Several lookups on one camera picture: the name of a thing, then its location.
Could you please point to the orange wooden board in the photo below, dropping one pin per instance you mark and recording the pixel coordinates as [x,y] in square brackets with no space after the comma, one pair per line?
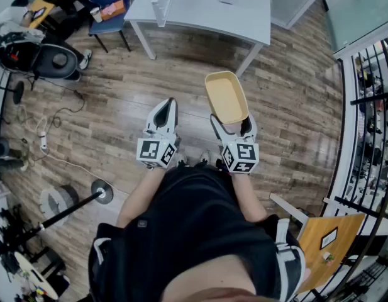
[313,263]

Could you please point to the round white side table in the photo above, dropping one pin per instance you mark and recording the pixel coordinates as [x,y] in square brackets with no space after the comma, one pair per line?
[33,274]

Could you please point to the colourful puzzle cube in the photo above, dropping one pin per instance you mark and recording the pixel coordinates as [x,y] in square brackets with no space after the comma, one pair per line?
[41,291]

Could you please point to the yellow plastic tray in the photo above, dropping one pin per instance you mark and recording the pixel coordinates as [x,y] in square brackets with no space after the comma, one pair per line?
[226,96]

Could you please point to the black speaker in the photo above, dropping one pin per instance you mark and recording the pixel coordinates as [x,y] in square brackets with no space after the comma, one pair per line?
[0,149]

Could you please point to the black pole stand round base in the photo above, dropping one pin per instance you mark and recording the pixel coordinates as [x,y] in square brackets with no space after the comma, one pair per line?
[102,191]

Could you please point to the black stand with small base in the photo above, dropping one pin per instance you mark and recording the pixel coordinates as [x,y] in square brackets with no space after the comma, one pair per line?
[18,92]

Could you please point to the person's right forearm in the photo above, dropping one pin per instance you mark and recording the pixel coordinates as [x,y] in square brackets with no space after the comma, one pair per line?
[247,193]

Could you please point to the white bar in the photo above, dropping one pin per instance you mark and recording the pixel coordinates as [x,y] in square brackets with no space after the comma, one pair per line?
[288,208]

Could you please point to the paper cup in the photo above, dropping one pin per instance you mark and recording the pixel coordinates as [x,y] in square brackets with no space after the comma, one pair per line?
[96,14]

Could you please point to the small black picture frame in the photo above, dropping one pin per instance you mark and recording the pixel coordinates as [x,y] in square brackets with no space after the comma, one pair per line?
[329,238]

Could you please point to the person's black clothing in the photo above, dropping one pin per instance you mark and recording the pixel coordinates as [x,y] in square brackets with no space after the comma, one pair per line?
[197,219]

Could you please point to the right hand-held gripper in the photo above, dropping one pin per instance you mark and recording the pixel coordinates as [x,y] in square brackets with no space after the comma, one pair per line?
[244,153]

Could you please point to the orange bag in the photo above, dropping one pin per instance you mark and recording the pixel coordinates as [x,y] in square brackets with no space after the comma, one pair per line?
[118,9]

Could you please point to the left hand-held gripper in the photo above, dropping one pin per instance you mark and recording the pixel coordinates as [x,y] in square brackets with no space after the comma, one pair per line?
[148,153]

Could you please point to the small potted plant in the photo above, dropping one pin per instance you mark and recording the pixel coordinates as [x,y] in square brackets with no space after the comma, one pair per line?
[329,259]

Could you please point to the pink packet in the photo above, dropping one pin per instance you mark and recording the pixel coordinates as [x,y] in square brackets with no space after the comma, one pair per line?
[107,9]

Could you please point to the black metal railing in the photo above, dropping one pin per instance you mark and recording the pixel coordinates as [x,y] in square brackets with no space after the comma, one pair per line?
[369,97]

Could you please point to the white power strip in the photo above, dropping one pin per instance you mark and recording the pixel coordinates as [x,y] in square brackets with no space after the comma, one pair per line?
[43,142]

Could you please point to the yellow desk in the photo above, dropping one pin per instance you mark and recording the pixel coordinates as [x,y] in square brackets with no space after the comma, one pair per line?
[39,14]

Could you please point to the person's left forearm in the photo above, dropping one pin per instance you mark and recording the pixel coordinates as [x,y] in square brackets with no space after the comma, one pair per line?
[137,197]

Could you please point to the black bag with white rim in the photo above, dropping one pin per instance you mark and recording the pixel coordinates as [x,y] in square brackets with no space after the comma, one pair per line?
[14,53]

